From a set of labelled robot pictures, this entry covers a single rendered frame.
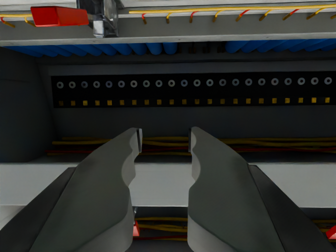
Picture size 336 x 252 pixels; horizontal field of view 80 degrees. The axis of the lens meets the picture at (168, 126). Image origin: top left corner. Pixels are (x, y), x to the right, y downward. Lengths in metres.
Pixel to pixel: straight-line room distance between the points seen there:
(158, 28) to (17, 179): 0.21
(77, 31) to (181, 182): 0.17
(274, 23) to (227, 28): 0.04
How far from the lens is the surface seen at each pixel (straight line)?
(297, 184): 0.24
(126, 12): 0.21
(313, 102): 0.40
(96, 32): 0.18
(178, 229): 0.46
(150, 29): 0.20
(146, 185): 0.21
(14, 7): 0.24
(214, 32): 0.21
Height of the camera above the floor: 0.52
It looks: 24 degrees up
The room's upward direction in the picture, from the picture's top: 179 degrees clockwise
